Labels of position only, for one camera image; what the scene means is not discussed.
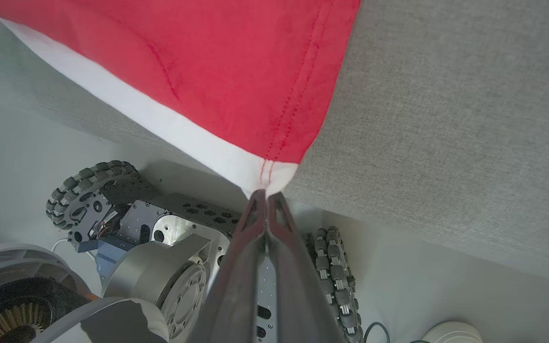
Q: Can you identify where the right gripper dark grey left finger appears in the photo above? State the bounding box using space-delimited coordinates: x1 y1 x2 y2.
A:
186 189 269 343

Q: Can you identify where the silver robot waist joint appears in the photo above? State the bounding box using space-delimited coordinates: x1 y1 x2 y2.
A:
101 233 214 341

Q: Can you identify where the white round robot housing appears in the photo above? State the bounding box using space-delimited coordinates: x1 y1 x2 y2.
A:
0 243 95 343

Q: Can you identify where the white round floor object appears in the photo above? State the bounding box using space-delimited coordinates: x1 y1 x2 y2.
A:
420 321 484 343

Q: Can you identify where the thin white cable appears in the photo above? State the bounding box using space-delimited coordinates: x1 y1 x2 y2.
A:
51 238 95 262

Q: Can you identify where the narrow black omni wheel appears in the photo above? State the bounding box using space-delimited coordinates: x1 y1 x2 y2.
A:
305 226 365 343

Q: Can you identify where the large-hub black omni wheel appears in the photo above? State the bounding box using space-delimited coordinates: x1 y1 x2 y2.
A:
46 160 142 249

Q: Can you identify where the black floor cable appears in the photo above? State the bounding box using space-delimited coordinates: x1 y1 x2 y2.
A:
363 322 430 343

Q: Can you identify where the red garment with white hem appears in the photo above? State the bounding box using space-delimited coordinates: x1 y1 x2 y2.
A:
0 0 362 200

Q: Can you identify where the grey fabric sofa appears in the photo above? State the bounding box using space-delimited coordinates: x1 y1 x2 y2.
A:
0 0 549 286

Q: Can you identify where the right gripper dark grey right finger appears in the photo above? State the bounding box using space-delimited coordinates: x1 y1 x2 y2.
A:
268 192 347 343

